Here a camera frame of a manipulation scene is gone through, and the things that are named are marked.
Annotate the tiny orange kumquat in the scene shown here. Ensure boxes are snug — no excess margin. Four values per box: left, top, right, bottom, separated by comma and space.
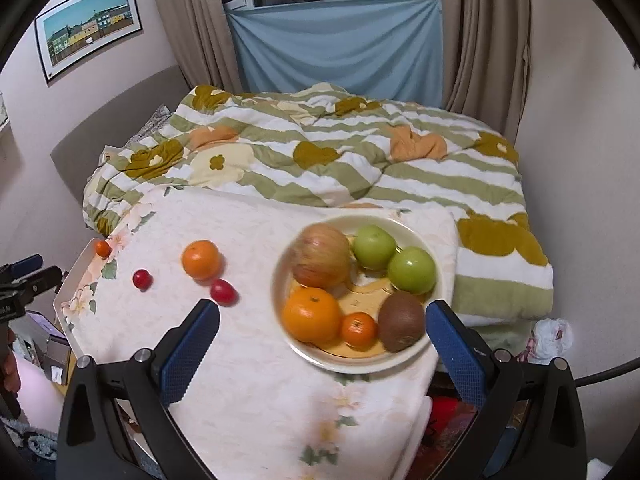
94, 240, 112, 259

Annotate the red cherry tomato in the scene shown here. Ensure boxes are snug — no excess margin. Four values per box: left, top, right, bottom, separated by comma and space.
132, 269, 153, 292
209, 278, 239, 307

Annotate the large orange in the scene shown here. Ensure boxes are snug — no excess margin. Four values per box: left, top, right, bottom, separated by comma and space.
181, 240, 221, 281

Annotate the brown kiwi with sticker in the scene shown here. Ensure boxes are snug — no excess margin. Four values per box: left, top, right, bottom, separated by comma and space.
378, 292, 425, 352

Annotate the small mandarin orange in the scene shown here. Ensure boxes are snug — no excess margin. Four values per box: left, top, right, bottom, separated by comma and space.
341, 312, 378, 350

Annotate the reddish yellow apple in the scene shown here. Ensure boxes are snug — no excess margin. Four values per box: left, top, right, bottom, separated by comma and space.
291, 223, 350, 288

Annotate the person's left hand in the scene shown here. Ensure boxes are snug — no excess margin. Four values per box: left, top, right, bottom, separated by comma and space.
2, 330, 22, 394

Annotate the white plastic bag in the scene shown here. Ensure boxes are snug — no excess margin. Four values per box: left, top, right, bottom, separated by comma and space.
518, 318, 574, 365

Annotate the grey headboard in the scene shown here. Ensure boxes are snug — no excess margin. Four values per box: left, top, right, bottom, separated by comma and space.
50, 65, 190, 205

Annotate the white floral table cloth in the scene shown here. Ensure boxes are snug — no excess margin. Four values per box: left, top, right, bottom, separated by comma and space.
54, 188, 437, 479

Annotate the green apple right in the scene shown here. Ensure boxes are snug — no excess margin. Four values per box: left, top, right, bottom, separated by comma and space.
387, 247, 437, 295

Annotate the green apple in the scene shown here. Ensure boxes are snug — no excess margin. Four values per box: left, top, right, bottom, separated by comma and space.
352, 224, 397, 271
387, 247, 437, 295

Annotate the framed houses picture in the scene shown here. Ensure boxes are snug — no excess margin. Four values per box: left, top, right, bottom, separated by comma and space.
35, 0, 142, 84

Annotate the green apple left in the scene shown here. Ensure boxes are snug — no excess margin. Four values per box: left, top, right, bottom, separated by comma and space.
352, 224, 397, 271

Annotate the beige curtain left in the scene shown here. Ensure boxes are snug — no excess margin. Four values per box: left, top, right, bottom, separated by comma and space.
155, 0, 242, 93

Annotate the beige curtain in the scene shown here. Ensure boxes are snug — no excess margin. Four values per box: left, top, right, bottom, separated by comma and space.
442, 0, 532, 142
155, 0, 242, 93

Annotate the green striped floral quilt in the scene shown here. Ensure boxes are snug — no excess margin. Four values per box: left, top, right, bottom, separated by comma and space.
81, 82, 553, 323

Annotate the blue cloth over window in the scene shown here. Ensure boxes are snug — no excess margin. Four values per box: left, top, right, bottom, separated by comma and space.
228, 0, 444, 106

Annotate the beige curtain right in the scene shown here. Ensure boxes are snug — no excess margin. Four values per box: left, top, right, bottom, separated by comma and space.
442, 0, 532, 142

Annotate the black cable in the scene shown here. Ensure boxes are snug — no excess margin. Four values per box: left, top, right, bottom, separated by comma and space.
572, 356, 640, 388

